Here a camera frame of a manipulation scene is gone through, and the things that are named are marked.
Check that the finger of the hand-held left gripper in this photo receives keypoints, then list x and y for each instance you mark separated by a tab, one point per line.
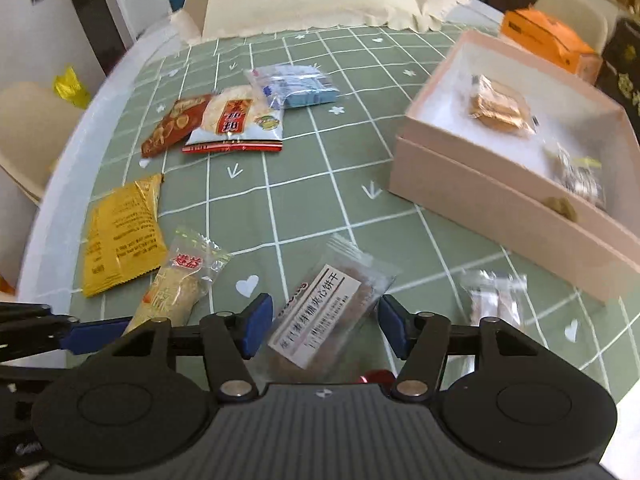
30	377
95	334

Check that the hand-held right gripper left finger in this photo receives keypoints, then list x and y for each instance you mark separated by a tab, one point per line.
256	327

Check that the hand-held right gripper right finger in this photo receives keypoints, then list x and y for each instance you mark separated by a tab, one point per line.
396	327

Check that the brown biscuit packet white label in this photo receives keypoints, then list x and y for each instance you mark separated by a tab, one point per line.
325	310

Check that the clear packet with cream bar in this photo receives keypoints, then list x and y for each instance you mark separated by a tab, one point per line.
175	282

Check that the yellow snack packet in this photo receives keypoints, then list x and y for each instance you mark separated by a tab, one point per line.
122	237

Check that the small clear candy packet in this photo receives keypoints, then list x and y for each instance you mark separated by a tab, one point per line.
492	297

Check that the pink cardboard box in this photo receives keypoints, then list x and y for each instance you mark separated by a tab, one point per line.
475	195

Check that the white rice cracker packet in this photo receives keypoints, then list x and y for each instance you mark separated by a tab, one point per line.
235	120

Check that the red snack packet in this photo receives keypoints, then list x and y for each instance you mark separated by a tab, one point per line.
167	127

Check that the silver snack packet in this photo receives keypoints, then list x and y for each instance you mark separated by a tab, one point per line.
580	180

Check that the golden brown biscuit packet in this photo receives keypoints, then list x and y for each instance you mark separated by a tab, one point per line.
497	107

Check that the clear packet with blue contents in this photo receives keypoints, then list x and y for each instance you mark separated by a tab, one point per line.
300	87

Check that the small red object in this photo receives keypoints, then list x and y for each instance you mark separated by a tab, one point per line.
375	376

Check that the green checked tablecloth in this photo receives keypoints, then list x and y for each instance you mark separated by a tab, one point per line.
320	195

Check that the olive brown box knob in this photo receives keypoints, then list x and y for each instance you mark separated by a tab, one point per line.
560	207

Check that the beige chair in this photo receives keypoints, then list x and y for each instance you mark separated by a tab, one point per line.
30	130
575	12

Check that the yellow plastic bag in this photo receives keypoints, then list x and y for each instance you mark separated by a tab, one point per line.
71	87

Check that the cream printed food cover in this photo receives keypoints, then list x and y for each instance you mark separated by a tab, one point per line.
300	5

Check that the orange snack bag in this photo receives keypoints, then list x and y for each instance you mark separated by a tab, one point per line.
540	32

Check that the black printed bag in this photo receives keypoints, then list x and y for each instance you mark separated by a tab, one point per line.
622	70

